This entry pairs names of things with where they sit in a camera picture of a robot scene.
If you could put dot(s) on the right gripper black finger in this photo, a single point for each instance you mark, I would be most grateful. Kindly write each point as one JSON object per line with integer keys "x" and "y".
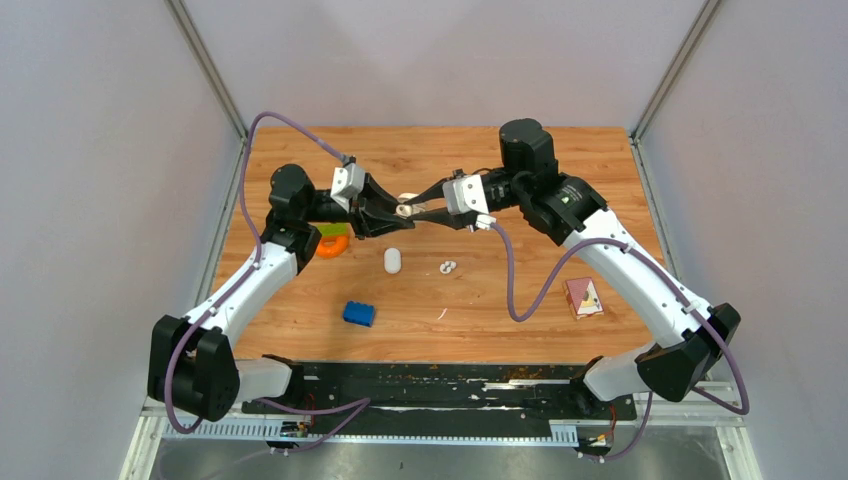
{"x": 444, "y": 218}
{"x": 442, "y": 189}

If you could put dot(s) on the white oval pill case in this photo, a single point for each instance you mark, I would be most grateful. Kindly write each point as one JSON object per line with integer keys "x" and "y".
{"x": 392, "y": 260}

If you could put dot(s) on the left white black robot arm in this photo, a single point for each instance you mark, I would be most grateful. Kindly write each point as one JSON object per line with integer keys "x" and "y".
{"x": 192, "y": 367}

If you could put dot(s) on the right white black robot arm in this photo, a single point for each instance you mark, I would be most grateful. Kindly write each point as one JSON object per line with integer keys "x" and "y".
{"x": 689, "y": 334}

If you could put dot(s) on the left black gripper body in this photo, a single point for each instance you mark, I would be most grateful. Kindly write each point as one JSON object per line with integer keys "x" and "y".
{"x": 357, "y": 204}

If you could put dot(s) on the green toy block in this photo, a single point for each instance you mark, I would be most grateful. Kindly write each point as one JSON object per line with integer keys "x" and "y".
{"x": 333, "y": 230}

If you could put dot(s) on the red card box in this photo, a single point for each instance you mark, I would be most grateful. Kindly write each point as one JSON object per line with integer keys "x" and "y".
{"x": 583, "y": 297}

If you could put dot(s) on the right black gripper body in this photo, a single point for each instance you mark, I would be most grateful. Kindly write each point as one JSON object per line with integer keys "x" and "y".
{"x": 502, "y": 188}

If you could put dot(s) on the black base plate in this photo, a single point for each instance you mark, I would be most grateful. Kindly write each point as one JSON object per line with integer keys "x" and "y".
{"x": 447, "y": 400}

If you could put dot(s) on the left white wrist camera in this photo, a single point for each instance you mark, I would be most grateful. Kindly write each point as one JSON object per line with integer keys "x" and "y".
{"x": 347, "y": 183}

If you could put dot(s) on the white eartips cluster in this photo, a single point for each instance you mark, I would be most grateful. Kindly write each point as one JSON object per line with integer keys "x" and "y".
{"x": 447, "y": 267}

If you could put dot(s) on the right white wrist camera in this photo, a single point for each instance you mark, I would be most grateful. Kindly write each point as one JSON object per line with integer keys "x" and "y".
{"x": 466, "y": 203}

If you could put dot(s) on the white earbud charging case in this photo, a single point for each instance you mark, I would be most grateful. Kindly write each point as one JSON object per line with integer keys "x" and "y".
{"x": 405, "y": 209}

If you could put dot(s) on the aluminium rail frame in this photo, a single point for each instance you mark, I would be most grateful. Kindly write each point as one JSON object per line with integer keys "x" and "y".
{"x": 153, "y": 427}

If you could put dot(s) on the blue toy brick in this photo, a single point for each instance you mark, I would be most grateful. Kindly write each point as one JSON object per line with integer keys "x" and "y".
{"x": 359, "y": 314}

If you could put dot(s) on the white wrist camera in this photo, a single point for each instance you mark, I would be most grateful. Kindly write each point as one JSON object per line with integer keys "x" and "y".
{"x": 466, "y": 203}
{"x": 347, "y": 183}

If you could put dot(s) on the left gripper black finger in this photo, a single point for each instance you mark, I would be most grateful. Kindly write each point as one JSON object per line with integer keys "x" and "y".
{"x": 375, "y": 195}
{"x": 370, "y": 226}

